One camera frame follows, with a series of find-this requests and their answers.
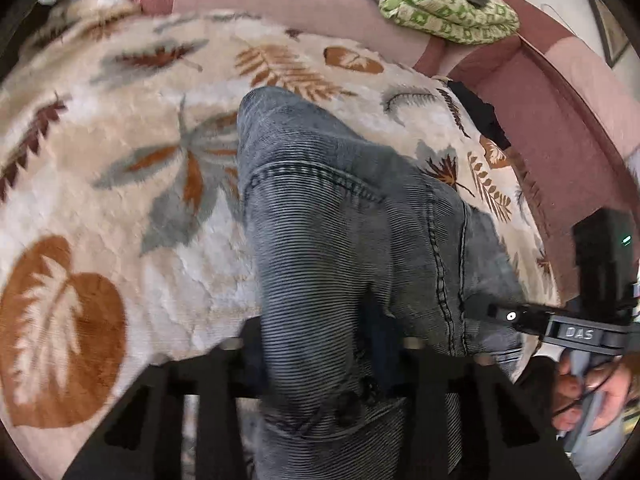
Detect black cloth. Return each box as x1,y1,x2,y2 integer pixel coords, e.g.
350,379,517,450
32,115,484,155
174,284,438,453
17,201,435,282
447,80,513,153

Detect green patterned cloth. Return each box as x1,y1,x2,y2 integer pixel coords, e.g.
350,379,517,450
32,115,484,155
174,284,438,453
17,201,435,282
377,0,521,46

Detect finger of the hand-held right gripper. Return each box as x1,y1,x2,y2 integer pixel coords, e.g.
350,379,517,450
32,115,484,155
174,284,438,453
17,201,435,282
465,292,551,338

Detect framed picture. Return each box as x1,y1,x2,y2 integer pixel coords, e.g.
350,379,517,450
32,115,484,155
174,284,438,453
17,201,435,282
582,0,632,67

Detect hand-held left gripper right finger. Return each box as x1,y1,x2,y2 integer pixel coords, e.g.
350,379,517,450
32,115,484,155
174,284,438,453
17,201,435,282
357,295,581,480

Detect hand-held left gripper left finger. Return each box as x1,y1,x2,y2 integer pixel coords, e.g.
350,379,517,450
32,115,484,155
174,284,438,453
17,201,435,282
65,317,266,480

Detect grey denim jeans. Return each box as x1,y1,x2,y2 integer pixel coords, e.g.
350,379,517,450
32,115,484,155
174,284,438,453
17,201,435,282
235,85,531,480

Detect leaf print fleece blanket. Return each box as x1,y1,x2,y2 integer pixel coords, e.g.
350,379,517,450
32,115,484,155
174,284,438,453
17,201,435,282
0,0,561,480

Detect pink sofa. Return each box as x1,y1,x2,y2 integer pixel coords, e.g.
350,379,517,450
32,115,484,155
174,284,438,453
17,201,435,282
140,0,640,306

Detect person's right hand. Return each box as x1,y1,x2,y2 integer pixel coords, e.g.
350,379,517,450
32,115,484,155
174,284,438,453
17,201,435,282
550,352,640,433

